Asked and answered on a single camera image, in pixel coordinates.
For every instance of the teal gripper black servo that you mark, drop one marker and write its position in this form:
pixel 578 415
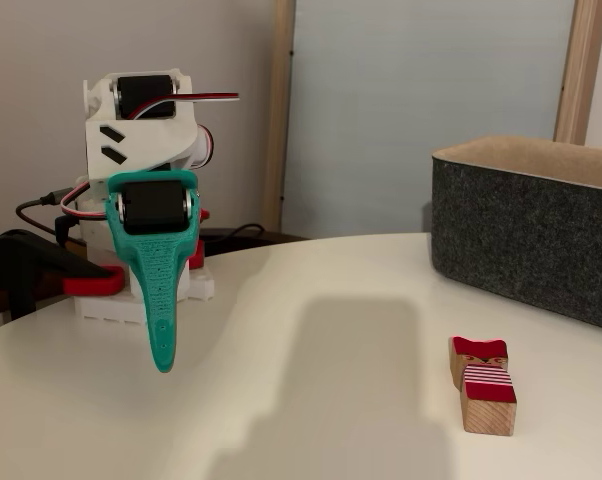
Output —
pixel 153 207

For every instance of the red fox wooden block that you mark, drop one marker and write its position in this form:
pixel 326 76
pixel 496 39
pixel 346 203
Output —
pixel 486 400

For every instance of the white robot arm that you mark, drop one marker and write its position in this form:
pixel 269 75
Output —
pixel 141 145

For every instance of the grey felt box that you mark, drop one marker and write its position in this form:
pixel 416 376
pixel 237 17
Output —
pixel 521 240

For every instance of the frosted pale panel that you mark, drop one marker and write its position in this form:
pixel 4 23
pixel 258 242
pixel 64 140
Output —
pixel 406 100

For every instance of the light wooden frame post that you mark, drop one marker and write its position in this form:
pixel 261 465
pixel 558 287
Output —
pixel 278 125
pixel 578 75

